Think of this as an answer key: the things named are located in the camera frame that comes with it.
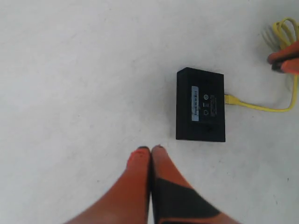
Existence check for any small black box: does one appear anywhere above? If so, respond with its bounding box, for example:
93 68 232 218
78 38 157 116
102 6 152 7
176 67 226 142

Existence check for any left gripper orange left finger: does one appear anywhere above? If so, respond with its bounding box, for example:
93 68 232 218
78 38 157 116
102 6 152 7
67 146 150 224

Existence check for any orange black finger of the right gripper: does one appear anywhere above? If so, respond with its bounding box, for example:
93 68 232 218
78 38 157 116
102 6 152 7
271 58 299 75

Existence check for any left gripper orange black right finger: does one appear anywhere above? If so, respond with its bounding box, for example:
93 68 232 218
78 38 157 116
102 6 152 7
151 145 236 224

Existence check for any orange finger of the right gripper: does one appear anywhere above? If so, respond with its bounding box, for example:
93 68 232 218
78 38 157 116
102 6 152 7
267 42 299 63

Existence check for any yellow ethernet cable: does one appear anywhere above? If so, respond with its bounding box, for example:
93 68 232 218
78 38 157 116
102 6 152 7
224 17 299 113

